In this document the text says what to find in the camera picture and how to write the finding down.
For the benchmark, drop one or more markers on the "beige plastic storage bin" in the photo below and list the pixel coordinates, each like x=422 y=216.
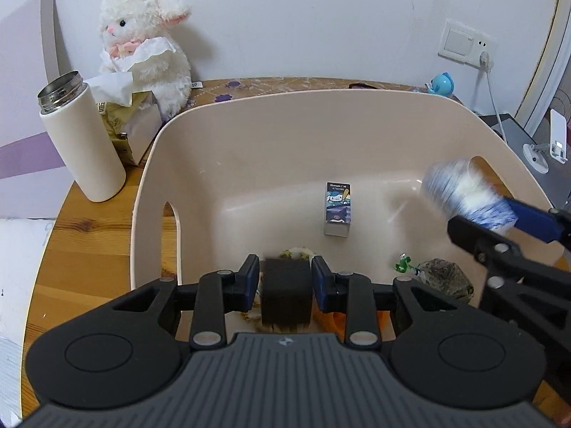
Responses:
x=249 y=177

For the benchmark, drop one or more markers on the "black star patterned box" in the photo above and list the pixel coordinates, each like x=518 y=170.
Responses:
x=337 y=210

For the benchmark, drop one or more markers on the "white wall switch socket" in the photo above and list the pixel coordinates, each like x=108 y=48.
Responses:
x=464 y=45

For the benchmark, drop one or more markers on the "white phone stand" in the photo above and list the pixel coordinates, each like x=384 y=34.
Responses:
x=556 y=148

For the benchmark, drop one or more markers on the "white plush lamb toy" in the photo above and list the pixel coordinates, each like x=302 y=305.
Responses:
x=136 y=39

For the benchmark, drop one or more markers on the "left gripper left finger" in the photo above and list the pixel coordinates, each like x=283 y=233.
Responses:
x=128 y=349

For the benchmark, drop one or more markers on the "purple floral table mat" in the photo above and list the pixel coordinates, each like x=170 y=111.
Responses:
x=224 y=90

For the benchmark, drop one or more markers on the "dark grey tablet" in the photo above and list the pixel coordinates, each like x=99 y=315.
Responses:
x=556 y=182

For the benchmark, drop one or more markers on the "orange sock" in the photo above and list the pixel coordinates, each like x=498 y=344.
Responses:
x=333 y=322

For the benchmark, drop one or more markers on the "tissue box with tissue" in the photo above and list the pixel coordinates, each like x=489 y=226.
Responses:
x=131 y=115

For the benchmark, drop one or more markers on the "black cube box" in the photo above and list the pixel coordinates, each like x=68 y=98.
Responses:
x=286 y=293

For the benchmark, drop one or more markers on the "lilac headboard panel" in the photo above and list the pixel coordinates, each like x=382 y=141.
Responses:
x=34 y=179

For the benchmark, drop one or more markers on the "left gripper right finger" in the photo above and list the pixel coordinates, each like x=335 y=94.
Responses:
x=441 y=349

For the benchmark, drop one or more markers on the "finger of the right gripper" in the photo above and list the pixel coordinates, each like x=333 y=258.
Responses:
x=546 y=226
x=497 y=254

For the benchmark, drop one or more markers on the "blue white tissue pack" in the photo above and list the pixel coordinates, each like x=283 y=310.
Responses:
x=459 y=187

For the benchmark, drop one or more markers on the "floral fabric scrunchie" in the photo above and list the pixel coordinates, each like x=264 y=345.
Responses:
x=254 y=315

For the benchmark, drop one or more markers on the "white thermos bottle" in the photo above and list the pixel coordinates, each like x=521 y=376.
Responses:
x=75 y=127

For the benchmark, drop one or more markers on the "blue cartoon figurine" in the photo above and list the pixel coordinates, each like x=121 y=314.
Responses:
x=441 y=85

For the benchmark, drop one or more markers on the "white bed pillow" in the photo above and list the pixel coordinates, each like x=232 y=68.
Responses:
x=23 y=243

